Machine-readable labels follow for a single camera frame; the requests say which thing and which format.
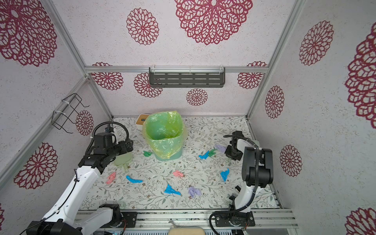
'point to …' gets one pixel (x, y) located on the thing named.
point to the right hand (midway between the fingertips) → (231, 154)
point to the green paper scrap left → (147, 153)
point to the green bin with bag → (165, 133)
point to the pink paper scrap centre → (177, 173)
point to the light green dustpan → (123, 159)
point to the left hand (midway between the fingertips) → (125, 146)
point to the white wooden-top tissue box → (139, 123)
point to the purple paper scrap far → (221, 148)
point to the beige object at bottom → (186, 230)
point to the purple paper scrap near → (193, 191)
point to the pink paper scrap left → (111, 177)
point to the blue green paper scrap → (208, 153)
